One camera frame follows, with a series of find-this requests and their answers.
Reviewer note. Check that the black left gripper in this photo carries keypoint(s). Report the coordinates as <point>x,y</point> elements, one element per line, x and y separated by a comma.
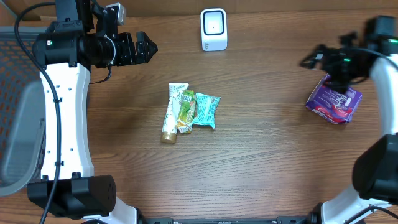
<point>131,48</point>

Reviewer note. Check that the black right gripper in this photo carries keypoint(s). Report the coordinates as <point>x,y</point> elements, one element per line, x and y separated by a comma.
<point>322,57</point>

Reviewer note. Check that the purple pad package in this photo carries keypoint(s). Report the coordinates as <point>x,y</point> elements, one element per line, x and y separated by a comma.
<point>335,107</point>

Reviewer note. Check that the green yellow snack packet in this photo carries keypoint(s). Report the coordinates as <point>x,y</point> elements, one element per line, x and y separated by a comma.
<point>187,112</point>

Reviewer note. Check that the teal snack packet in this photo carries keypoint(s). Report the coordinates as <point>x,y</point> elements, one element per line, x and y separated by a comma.
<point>205,110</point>

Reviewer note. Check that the white tube with gold cap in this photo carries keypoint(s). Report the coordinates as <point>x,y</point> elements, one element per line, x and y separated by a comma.
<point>169,130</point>

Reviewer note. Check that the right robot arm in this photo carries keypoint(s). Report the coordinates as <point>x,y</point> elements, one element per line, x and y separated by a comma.
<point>374,177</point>

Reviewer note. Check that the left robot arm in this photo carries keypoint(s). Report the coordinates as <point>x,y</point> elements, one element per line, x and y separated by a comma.
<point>84,35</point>

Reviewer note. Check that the white barcode scanner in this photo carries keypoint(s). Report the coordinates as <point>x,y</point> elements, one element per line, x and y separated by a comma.
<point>214,29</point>

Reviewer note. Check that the grey plastic mesh basket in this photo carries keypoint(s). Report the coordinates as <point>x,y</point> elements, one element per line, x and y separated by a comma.
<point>22,117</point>

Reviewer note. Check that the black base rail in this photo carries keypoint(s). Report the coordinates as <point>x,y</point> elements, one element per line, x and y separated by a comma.
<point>278,220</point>

